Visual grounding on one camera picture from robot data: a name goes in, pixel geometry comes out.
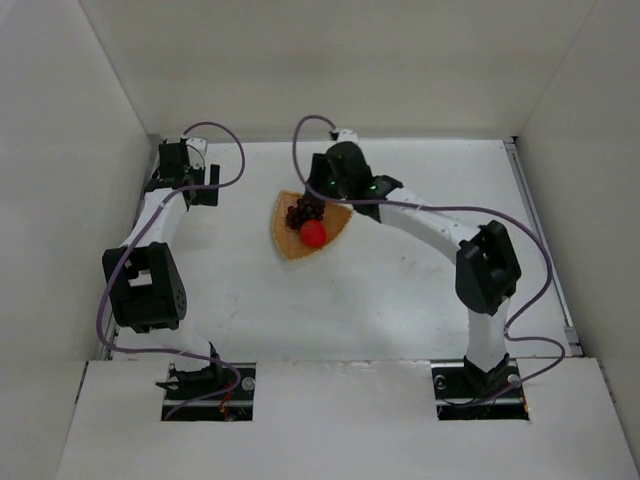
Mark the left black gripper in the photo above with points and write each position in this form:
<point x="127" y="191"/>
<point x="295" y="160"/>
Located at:
<point x="211" y="185"/>

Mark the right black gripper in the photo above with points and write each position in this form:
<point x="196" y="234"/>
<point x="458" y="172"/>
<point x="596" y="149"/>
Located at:
<point x="316" y="176"/>

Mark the dark red grape bunch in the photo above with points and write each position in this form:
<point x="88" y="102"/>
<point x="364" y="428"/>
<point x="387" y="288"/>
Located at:
<point x="304" y="210"/>

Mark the red fake apple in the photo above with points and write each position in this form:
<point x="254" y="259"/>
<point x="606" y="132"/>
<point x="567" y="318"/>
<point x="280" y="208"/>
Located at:
<point x="313" y="234"/>

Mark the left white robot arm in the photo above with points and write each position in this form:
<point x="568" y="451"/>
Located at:
<point x="148" y="295"/>

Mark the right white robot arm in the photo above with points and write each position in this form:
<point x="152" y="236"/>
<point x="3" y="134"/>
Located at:
<point x="486" y="266"/>

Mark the woven triangular fruit basket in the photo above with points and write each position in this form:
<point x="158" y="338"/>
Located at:
<point x="288" y="242"/>

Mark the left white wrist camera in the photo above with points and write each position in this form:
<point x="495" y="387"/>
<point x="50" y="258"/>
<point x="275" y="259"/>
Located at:
<point x="197" y="148"/>

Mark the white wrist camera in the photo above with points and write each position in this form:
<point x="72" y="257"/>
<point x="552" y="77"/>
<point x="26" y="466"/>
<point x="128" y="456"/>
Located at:
<point x="344" y="135"/>
<point x="197" y="148"/>

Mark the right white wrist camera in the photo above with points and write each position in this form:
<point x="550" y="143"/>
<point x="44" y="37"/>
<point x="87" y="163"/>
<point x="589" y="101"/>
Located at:
<point x="344" y="135"/>

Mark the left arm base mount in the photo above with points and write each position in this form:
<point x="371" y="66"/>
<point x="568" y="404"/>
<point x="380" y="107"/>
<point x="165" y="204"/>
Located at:
<point x="211" y="394"/>

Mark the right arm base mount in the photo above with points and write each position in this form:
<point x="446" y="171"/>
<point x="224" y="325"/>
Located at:
<point x="464" y="393"/>

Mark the right aluminium table rail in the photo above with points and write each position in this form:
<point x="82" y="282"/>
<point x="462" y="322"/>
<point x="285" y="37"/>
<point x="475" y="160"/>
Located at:
<point x="575" y="347"/>

